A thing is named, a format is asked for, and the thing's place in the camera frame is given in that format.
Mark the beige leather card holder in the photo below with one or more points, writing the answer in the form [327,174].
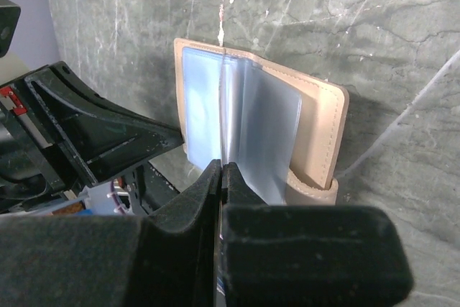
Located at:
[282,128]

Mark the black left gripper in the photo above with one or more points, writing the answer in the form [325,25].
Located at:
[58,134]

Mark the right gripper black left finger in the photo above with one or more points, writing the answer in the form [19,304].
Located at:
[165,259]

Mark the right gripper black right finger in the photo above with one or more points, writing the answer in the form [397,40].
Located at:
[308,255]

